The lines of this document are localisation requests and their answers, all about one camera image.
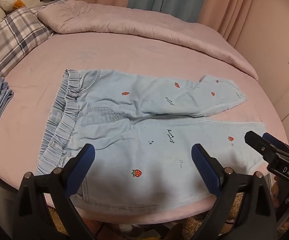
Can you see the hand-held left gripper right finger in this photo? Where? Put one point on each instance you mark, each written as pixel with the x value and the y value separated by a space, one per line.
pixel 201 160

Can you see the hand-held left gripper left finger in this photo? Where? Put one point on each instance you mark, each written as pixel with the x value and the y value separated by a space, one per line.
pixel 85 159

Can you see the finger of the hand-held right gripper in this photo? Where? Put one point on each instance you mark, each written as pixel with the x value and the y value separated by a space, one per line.
pixel 275 142
pixel 258 143

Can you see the light blue strawberry print pants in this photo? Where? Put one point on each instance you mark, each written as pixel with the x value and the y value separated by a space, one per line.
pixel 124 140

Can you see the person's right hand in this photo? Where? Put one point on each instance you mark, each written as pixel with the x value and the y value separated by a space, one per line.
pixel 275 193

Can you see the fluffy orange rug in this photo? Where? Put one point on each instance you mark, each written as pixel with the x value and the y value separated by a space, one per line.
pixel 124 226

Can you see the bed with pink sheet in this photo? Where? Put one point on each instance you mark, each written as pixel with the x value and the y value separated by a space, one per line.
pixel 134 52

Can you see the plaid pillow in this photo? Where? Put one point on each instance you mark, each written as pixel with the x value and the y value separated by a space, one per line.
pixel 12 37

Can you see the pink curtain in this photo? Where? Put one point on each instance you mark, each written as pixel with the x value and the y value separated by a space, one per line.
pixel 224 2

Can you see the pink quilt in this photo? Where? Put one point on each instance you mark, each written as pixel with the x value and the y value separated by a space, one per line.
pixel 134 22

